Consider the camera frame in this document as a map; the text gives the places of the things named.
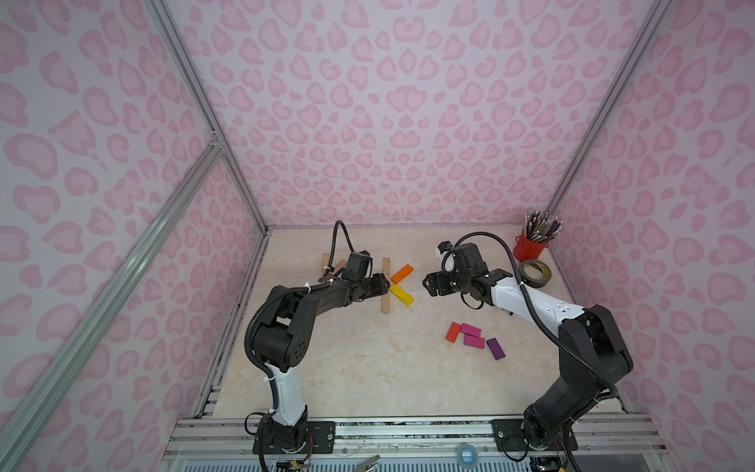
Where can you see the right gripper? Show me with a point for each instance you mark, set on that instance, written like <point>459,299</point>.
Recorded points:
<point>440,282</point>

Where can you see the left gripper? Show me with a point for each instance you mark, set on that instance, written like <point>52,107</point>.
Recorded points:
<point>377,284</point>

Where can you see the yellow block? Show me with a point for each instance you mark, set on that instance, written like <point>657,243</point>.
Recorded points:
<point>403,296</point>

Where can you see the orange block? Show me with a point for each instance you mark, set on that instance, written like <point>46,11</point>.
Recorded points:
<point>402,274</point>

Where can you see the red block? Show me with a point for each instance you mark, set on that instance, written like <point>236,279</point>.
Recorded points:
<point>453,332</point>

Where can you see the magenta block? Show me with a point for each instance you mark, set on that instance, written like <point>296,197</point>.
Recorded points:
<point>469,330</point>
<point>474,341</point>

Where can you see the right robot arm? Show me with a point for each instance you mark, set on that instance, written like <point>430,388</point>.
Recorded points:
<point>592,354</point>

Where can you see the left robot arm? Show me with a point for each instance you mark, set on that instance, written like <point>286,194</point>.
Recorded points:
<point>278,338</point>

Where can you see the purple block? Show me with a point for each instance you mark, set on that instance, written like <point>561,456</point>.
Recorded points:
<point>496,349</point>

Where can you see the red pen cup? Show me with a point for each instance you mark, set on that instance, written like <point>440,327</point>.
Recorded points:
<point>525,249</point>

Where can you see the dark tape roll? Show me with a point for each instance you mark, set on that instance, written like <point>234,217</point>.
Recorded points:
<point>535,273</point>

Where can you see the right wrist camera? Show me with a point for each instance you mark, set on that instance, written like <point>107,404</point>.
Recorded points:
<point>444,253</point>

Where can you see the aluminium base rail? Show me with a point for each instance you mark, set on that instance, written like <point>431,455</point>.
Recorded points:
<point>597,442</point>

